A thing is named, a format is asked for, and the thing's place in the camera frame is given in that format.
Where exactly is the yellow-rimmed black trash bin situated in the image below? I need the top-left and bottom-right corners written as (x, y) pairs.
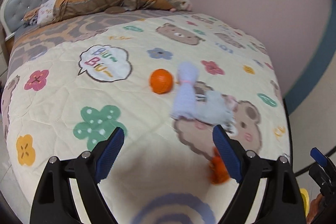
top-left (299, 188), bottom-right (310, 217)

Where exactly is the orange mandarin peel piece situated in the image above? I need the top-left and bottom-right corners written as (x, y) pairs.
top-left (210, 147), bottom-right (230, 185)

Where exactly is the pale grey cloth scrap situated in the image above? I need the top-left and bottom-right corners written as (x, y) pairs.
top-left (194, 82), bottom-right (238, 135)

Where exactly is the orange mandarin peel ball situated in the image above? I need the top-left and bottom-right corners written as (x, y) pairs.
top-left (149, 69), bottom-right (174, 94)

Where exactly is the lavender foam fruit net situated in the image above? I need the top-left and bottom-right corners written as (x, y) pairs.
top-left (171, 62), bottom-right (199, 120)

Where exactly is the person's right hand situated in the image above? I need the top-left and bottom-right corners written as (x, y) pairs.
top-left (306, 193), bottom-right (325, 224)

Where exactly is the bed with cartoon bear quilt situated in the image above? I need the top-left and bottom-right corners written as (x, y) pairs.
top-left (1, 7), bottom-right (291, 223)

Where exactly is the orange grey folded duvet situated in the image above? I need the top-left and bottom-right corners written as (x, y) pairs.
top-left (23, 0), bottom-right (192, 27)

